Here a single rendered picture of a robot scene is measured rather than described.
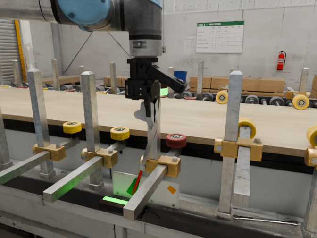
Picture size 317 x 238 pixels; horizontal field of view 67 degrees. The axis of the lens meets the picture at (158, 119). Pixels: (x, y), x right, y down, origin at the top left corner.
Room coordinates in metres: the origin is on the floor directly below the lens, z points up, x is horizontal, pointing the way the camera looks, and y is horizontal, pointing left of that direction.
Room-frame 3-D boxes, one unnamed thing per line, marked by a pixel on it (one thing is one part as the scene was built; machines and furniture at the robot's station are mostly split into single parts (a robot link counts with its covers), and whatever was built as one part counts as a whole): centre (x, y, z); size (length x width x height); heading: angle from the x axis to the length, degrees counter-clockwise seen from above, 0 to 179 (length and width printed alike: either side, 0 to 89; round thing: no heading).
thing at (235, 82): (0.68, -0.22, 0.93); 0.04 x 0.04 x 0.48; 70
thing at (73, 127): (1.05, 0.40, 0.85); 0.08 x 0.08 x 0.11
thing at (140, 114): (0.68, 0.04, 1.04); 0.06 x 0.03 x 0.09; 70
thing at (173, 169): (0.76, -0.01, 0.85); 0.14 x 0.06 x 0.05; 70
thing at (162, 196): (0.75, 0.05, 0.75); 0.26 x 0.01 x 0.10; 70
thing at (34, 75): (0.94, 0.48, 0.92); 0.04 x 0.04 x 0.48; 70
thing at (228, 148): (0.67, -0.24, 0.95); 0.14 x 0.06 x 0.05; 70
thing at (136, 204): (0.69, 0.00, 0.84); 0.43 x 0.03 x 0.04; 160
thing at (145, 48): (0.69, 0.04, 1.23); 0.10 x 0.09 x 0.05; 160
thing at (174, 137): (0.88, -0.07, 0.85); 0.08 x 0.08 x 0.11
